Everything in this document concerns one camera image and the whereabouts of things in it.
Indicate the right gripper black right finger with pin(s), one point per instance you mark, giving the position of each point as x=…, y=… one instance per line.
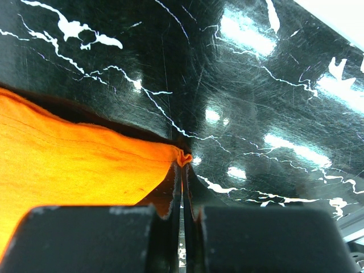
x=254, y=239

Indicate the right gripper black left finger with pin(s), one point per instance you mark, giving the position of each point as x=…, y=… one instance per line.
x=139, y=238

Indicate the orange t shirt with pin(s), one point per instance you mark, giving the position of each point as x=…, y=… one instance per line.
x=47, y=160

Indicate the black marbled table mat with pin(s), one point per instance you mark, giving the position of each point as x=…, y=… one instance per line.
x=267, y=97

